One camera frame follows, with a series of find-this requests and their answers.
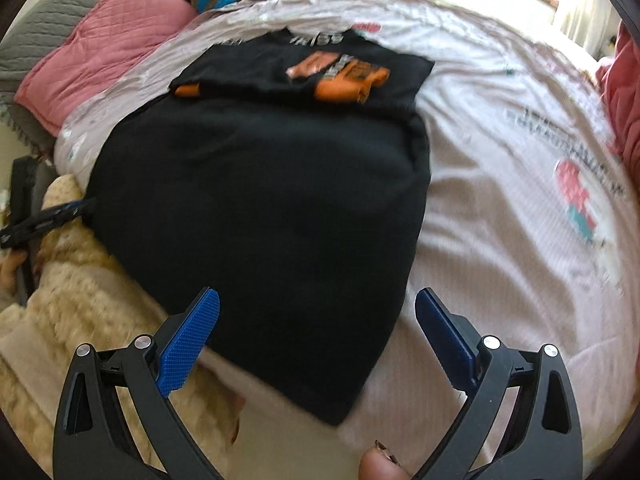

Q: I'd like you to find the crumpled pink blanket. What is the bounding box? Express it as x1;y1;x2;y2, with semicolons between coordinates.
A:
594;22;640;161

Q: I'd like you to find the black upright frame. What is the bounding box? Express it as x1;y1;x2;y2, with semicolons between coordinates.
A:
11;156;43;307

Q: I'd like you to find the fluffy beige rug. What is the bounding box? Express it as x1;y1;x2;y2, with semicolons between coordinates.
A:
0;174;243;480

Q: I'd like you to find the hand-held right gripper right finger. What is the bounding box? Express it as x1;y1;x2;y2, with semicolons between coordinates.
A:
414;287;584;480

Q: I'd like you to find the black sweatshirt with orange cuffs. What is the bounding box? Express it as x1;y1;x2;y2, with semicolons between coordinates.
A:
85;30;436;427

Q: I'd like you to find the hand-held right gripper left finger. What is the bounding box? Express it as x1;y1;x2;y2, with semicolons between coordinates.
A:
52;287;221;480

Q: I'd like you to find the person's left hand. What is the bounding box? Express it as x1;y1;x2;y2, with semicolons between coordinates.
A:
0;251;28;288

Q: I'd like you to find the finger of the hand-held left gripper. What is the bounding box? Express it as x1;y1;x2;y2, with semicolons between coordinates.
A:
30;197;97;235

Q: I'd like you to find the pink quilted pillow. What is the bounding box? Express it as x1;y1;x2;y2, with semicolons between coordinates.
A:
14;0;197;137

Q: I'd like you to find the grey quilted pillow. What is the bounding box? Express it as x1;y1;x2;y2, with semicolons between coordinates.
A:
0;0;132;98

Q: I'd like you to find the person's right hand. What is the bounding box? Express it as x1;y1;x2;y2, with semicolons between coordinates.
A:
358;440;413;480

